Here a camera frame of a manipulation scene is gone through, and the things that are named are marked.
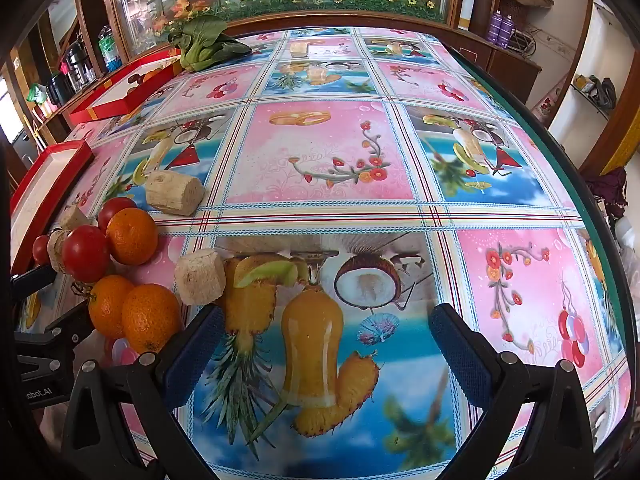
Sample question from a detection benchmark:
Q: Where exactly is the red rimmed white tray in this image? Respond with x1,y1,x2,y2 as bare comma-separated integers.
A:
10,140,96,275

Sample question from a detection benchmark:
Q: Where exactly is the clear water bottle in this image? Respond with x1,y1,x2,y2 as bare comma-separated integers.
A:
97,25,123,73

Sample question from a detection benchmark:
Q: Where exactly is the dark red cloth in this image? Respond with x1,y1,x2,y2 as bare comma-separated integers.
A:
582,167,628,221

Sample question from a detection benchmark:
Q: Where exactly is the fruit print tablecloth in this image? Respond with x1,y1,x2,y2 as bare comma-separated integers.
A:
15,27,631,480

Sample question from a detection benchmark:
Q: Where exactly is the square wafer biscuit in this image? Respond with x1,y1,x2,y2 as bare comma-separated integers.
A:
145,170,206,217

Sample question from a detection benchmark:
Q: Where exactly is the red gift box lid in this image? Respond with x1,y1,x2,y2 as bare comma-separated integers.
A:
69,49,183,128

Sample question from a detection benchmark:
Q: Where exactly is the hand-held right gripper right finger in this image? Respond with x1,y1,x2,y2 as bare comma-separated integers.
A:
429,302,596,480

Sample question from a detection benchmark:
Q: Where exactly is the black coffee maker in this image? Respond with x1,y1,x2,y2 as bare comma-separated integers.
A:
65,42,96,86

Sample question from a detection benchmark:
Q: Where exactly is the black thermos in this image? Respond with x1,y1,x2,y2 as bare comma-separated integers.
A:
47,74,73,106

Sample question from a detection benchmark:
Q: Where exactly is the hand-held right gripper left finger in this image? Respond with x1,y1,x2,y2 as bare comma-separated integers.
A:
60,304,226,480

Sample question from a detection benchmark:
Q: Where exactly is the cylindrical biscuit roll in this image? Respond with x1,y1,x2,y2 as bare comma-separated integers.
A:
174,250,227,307

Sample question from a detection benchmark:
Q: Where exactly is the beige bun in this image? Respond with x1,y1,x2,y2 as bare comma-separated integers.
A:
59,205,91,231

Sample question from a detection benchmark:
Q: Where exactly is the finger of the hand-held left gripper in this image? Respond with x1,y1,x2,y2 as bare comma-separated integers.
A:
44,304,97,357
10,262,58,303

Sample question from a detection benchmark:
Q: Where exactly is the green bok choy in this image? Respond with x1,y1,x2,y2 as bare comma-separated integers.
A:
167,14,252,72

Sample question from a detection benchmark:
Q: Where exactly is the brown bun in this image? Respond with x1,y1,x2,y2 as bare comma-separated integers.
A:
47,229,73,274

